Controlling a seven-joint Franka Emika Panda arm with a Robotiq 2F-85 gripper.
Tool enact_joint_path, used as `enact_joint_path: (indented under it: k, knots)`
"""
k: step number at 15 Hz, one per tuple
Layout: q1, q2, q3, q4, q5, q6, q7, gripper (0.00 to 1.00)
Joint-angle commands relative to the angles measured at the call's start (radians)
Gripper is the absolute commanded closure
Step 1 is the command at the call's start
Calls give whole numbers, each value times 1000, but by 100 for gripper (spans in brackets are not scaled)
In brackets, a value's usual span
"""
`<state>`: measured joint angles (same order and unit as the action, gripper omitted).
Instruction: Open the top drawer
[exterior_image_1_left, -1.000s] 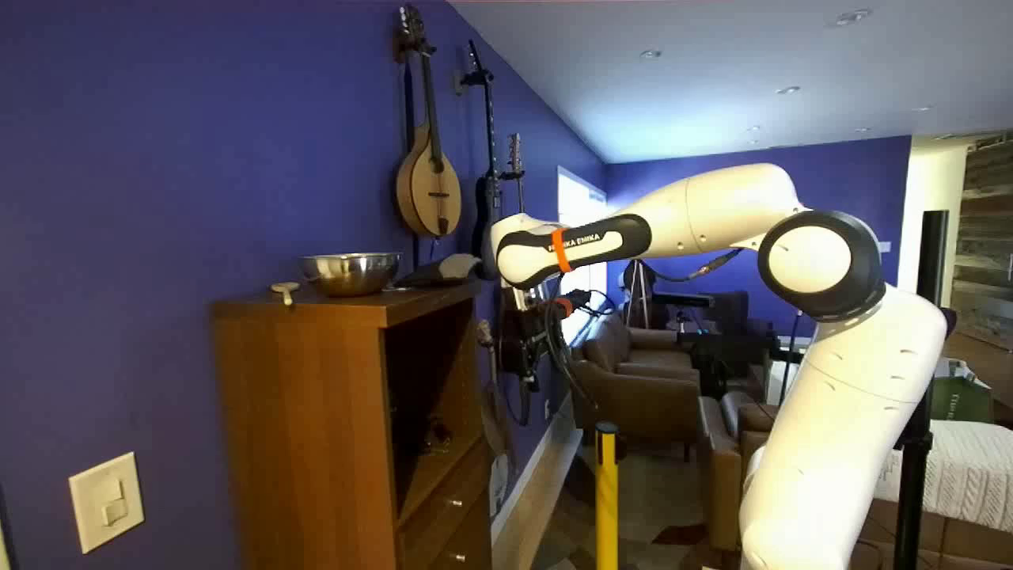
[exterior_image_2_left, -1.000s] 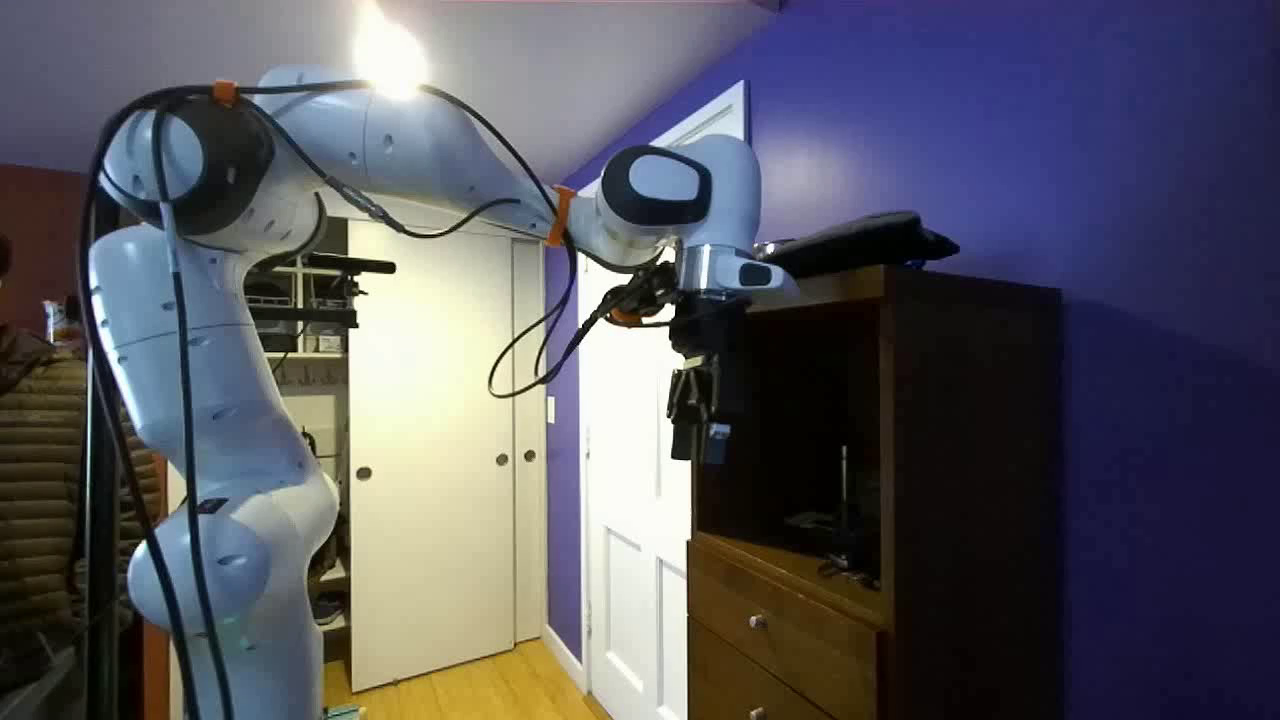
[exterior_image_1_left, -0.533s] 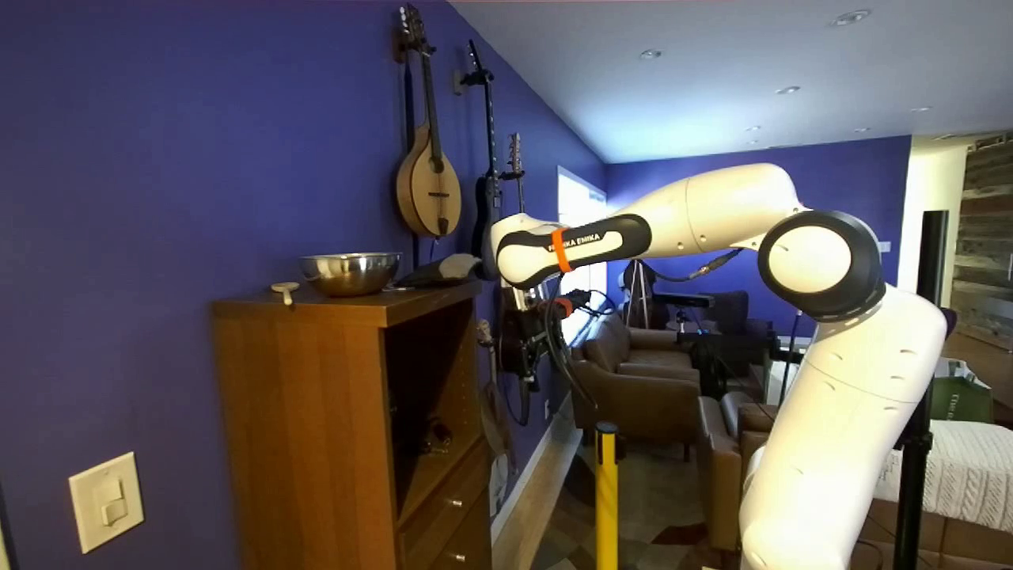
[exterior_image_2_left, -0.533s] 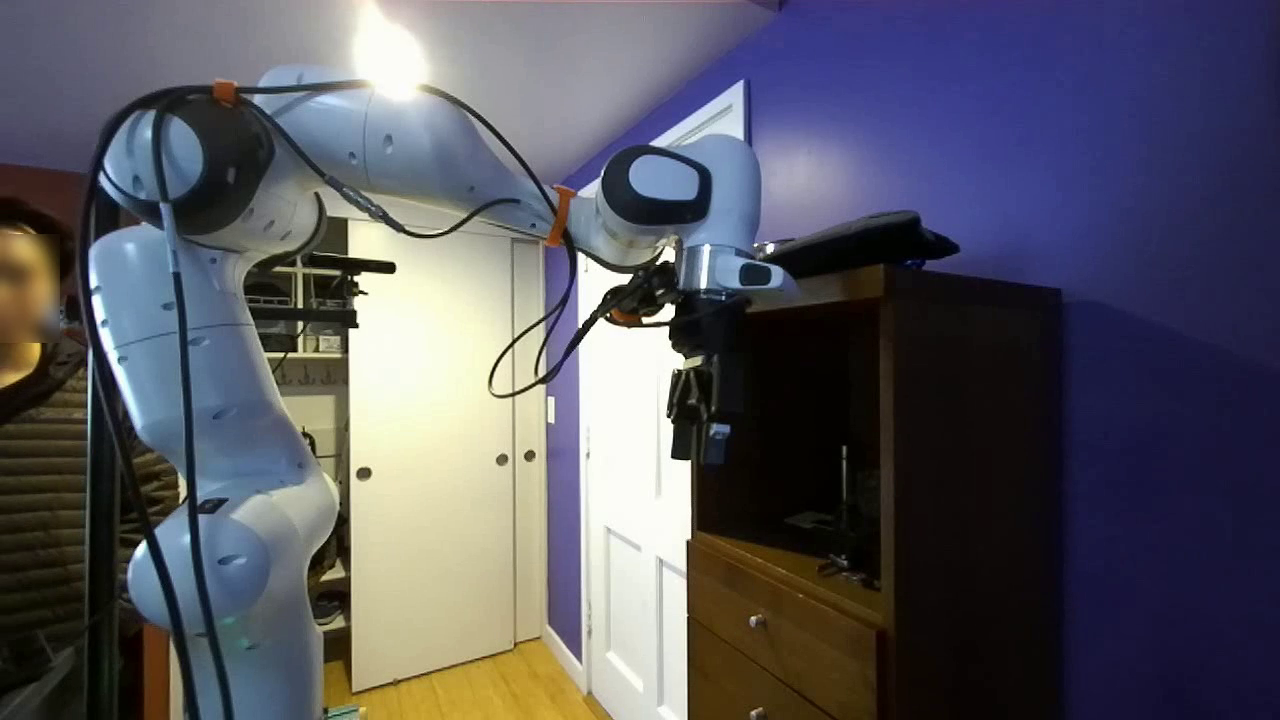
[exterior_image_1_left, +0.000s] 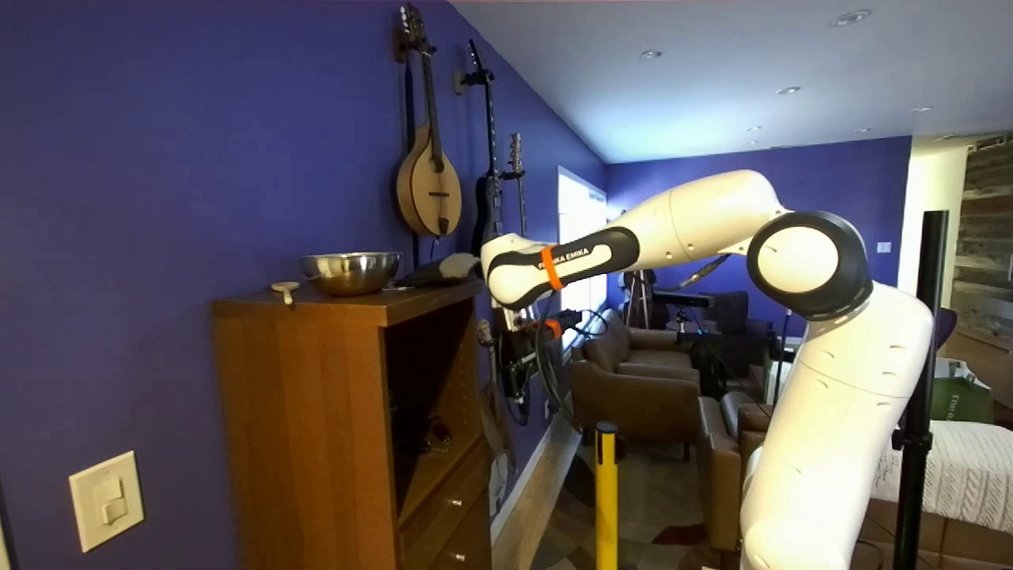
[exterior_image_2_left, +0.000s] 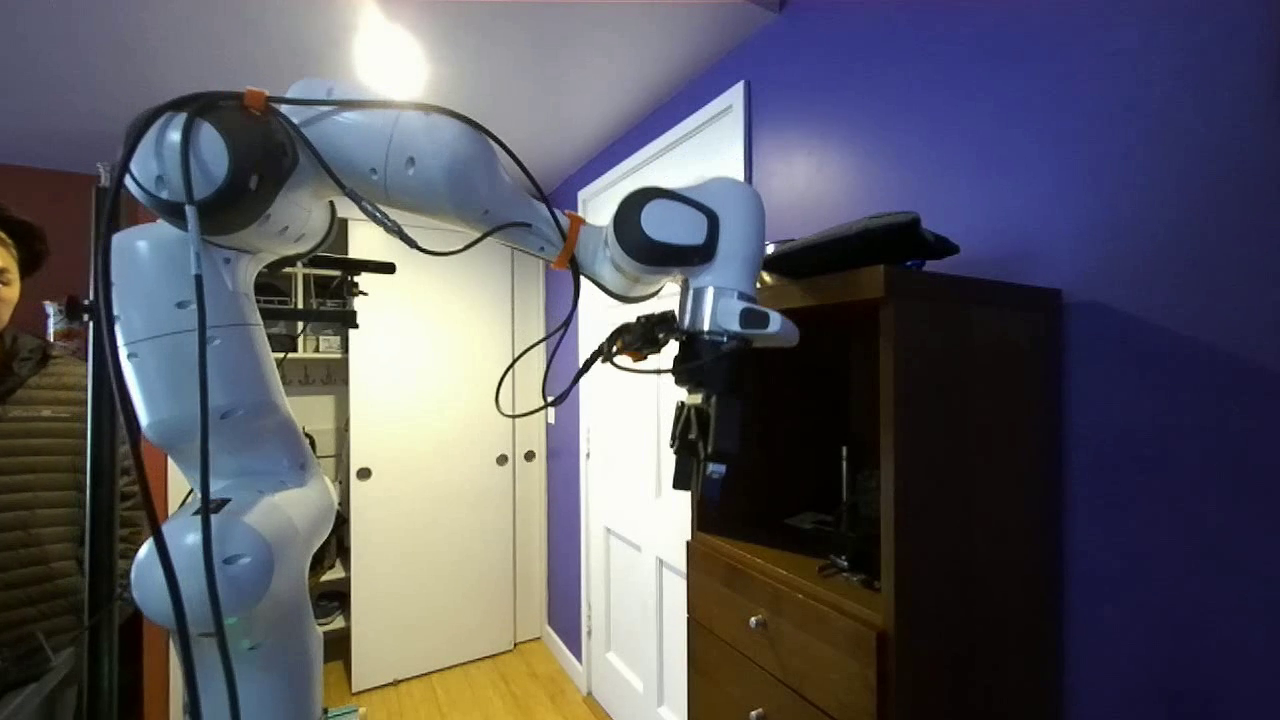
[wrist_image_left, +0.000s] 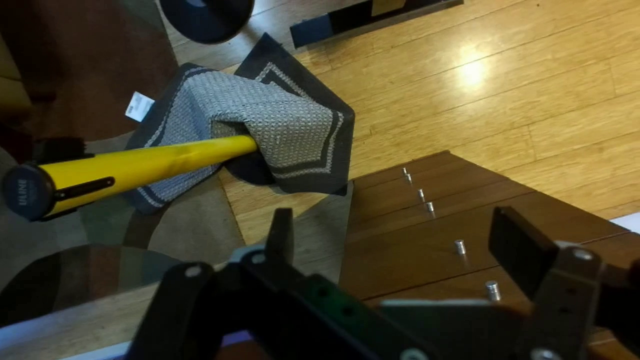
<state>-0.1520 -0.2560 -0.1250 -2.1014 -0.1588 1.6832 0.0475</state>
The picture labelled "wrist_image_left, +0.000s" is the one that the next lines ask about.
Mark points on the brown patterned rug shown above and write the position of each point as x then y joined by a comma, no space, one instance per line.
101,67

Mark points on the small silver drawer knob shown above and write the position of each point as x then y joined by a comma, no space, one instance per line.
421,195
459,249
430,209
406,174
493,290

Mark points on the yellow pole with black cap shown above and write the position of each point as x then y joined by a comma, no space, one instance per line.
133,171

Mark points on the black flat bar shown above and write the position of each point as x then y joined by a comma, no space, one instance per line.
361,16

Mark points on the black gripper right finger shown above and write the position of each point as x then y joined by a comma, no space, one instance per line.
522,251

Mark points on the wooden drawer front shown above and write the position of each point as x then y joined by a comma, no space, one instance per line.
413,267

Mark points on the grey cloth with dark border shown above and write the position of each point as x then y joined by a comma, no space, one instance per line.
286,121

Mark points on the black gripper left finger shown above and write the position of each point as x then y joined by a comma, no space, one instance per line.
280,232

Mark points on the black round object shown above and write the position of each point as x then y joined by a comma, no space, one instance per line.
207,16

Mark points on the brown wooden cabinet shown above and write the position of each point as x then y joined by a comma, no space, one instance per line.
413,226

